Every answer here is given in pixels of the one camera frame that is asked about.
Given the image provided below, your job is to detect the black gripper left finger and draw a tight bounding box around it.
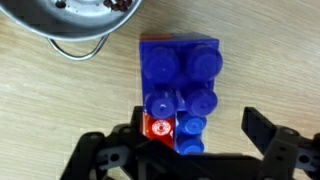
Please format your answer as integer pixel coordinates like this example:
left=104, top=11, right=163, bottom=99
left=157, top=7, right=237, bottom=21
left=59, top=105, right=181, bottom=180

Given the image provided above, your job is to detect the square purple lego brick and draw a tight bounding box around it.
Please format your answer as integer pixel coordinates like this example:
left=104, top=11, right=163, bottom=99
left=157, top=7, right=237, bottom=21
left=139, top=32, right=224, bottom=118

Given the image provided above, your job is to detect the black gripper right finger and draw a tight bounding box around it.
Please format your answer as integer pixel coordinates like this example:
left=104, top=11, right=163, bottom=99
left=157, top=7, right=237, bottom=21
left=241, top=107, right=320, bottom=180

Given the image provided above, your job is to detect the long red lego brick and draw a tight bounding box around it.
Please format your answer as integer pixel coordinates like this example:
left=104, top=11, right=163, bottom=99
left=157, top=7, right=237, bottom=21
left=139, top=33, right=176, bottom=150

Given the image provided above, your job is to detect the metal bowl with handle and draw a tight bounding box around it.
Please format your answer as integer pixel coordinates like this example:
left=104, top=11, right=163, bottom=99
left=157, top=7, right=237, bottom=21
left=0, top=0, right=144, bottom=62

